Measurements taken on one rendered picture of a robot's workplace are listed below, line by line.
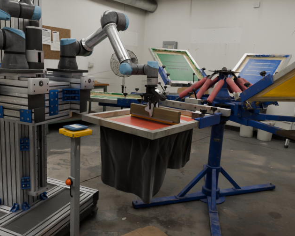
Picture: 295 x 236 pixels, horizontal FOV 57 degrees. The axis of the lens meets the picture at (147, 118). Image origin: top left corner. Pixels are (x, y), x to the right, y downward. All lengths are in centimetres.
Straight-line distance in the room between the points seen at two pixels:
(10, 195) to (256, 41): 521
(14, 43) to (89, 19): 466
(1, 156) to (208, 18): 541
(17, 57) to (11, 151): 72
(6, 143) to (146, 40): 587
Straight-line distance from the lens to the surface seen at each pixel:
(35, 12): 158
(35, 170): 217
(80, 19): 621
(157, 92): 177
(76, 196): 170
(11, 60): 178
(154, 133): 140
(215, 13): 659
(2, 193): 238
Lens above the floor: 133
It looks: 11 degrees down
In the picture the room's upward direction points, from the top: 3 degrees clockwise
